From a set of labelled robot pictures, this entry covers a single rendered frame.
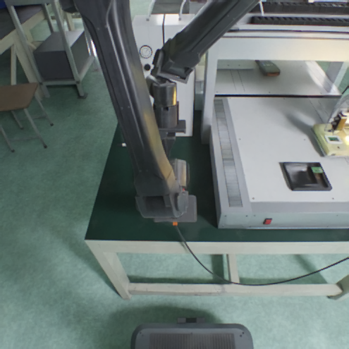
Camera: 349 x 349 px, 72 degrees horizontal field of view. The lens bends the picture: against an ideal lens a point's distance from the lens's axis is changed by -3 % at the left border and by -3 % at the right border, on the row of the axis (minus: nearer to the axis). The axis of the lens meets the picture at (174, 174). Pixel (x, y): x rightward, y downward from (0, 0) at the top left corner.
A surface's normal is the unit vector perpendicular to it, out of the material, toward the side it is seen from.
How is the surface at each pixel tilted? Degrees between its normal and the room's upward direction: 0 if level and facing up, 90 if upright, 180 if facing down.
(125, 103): 73
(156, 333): 0
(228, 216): 90
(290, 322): 0
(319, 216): 90
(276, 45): 90
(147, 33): 90
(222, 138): 0
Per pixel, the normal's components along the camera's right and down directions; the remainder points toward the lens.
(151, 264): -0.02, -0.66
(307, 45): -0.03, 0.75
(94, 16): -0.24, 0.51
